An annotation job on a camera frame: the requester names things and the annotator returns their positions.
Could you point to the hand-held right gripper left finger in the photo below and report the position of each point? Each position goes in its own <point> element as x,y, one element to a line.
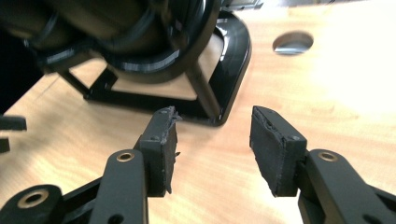
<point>158,155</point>

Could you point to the black shoe rack red top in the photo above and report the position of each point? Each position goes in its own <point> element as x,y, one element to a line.
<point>233,62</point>

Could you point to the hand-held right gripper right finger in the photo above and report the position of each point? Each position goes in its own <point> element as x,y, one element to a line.
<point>275,155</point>

